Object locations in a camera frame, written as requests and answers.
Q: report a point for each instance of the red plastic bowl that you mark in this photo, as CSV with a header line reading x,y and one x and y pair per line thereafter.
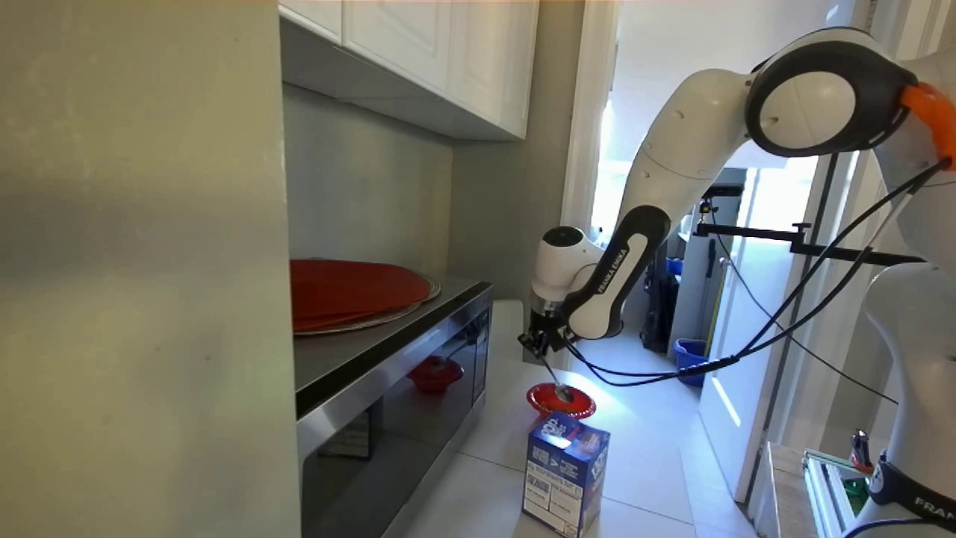
x,y
542,399

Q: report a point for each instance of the stainless steel microwave oven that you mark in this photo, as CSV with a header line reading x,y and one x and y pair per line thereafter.
x,y
380,410

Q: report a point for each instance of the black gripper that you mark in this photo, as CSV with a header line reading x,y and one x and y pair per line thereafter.
x,y
545,333

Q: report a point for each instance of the large red round plate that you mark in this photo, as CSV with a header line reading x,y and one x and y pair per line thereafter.
x,y
352,293

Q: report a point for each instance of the white upper cabinets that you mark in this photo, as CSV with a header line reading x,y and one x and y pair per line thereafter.
x,y
448,66

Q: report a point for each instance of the blue bucket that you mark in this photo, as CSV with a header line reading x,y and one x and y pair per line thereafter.
x,y
688,354

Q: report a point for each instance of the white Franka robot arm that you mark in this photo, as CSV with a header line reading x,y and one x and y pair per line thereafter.
x,y
826,93

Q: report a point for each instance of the blue white carton box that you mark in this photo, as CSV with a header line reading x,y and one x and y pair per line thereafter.
x,y
561,478

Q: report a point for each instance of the silver spoon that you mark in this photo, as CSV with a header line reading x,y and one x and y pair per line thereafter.
x,y
555,383

